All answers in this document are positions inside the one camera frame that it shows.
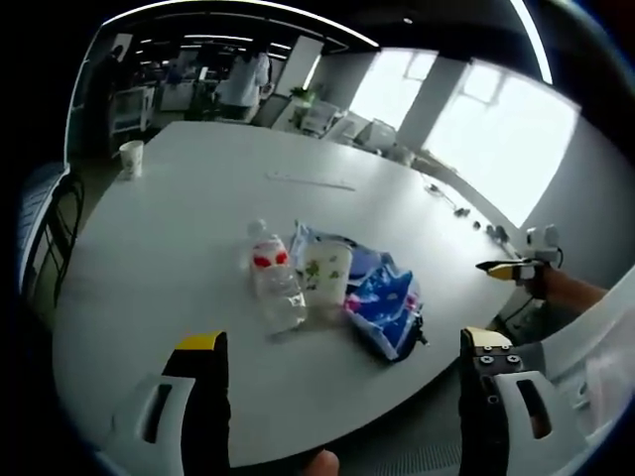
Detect clear water bottle red label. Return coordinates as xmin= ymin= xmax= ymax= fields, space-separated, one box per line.
xmin=245 ymin=218 xmax=310 ymax=335

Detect paper cup green print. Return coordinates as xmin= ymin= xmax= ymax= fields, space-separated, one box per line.
xmin=302 ymin=239 xmax=355 ymax=309

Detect black chair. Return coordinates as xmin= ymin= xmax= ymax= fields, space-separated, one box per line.
xmin=27 ymin=171 xmax=86 ymax=303

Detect white boxes by window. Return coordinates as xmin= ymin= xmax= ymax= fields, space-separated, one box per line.
xmin=300 ymin=100 xmax=416 ymax=165

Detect person's left hand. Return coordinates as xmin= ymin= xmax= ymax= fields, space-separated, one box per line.
xmin=302 ymin=448 xmax=341 ymax=476

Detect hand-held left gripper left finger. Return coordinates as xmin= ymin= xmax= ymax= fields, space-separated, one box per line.
xmin=111 ymin=330 xmax=232 ymax=476

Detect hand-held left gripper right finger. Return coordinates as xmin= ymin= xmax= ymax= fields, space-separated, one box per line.
xmin=458 ymin=326 xmax=555 ymax=476

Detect green potted plant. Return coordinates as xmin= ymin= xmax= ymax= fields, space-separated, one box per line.
xmin=289 ymin=83 xmax=319 ymax=108

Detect black cable with small devices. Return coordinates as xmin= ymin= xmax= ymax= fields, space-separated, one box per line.
xmin=422 ymin=181 xmax=515 ymax=245

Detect flat table socket cover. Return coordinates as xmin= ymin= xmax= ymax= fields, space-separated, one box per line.
xmin=264 ymin=170 xmax=358 ymax=192

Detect long ceiling light strip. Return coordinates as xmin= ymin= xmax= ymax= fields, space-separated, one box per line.
xmin=101 ymin=0 xmax=381 ymax=50

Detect blue printed bag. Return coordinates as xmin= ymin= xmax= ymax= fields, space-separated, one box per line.
xmin=289 ymin=220 xmax=431 ymax=364

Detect white paper cup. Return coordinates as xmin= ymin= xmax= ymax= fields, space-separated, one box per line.
xmin=118 ymin=140 xmax=146 ymax=179

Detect white cart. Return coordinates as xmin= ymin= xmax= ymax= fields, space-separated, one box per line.
xmin=109 ymin=84 xmax=156 ymax=134

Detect white tabletop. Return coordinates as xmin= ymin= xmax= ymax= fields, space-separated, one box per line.
xmin=52 ymin=121 xmax=543 ymax=470

